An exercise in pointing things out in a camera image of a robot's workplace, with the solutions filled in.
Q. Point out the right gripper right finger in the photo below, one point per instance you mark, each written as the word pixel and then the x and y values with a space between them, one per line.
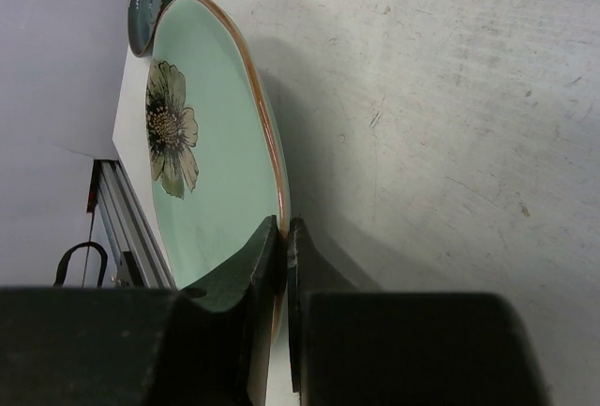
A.
pixel 349 347

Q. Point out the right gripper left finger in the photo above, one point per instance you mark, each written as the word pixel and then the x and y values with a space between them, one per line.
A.
pixel 207 344

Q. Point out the mint green flower plate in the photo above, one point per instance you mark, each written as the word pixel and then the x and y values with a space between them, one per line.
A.
pixel 216 159

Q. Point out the aluminium frame rails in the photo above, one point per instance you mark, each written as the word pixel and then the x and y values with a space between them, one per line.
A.
pixel 135 259

